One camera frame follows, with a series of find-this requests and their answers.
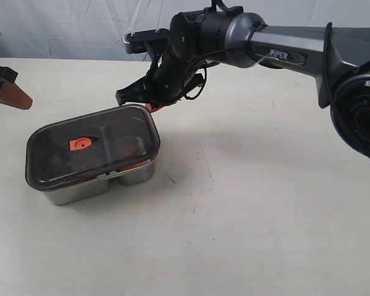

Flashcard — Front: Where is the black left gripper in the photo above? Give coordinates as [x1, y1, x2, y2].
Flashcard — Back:
[0, 66, 33, 110]

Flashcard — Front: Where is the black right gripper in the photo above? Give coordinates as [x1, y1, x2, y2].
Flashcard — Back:
[116, 52, 205, 113]

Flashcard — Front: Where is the yellow toy cheese wedge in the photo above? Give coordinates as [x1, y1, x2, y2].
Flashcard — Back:
[120, 163, 142, 171]

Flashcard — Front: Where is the dark transparent lunch box lid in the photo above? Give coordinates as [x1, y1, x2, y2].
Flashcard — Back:
[24, 103, 161, 189]

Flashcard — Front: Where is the stainless steel lunch box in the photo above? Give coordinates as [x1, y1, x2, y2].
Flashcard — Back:
[24, 103, 161, 206]

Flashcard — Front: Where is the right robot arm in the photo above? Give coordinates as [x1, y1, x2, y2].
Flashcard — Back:
[116, 1, 370, 159]

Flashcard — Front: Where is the white backdrop cloth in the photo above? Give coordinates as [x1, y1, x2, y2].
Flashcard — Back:
[0, 0, 370, 60]

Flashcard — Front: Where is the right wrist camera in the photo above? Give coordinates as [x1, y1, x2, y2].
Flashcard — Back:
[123, 28, 170, 58]

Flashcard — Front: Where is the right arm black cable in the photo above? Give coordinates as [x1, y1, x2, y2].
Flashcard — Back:
[178, 21, 337, 118]

